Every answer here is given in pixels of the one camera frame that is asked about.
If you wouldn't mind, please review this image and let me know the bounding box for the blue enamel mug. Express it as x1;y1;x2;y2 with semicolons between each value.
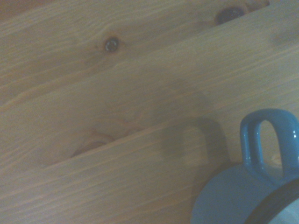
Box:
190;108;299;224

